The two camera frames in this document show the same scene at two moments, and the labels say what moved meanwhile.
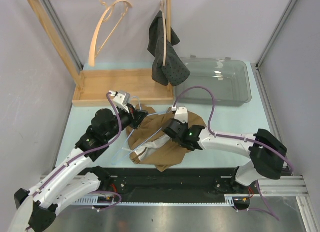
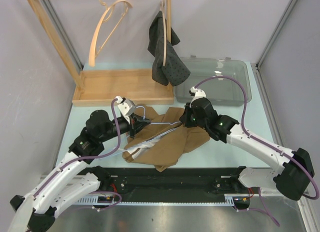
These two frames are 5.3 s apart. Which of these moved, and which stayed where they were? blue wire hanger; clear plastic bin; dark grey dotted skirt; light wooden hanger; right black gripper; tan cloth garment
Moved: blue wire hanger; right black gripper
Stayed: clear plastic bin; light wooden hanger; tan cloth garment; dark grey dotted skirt
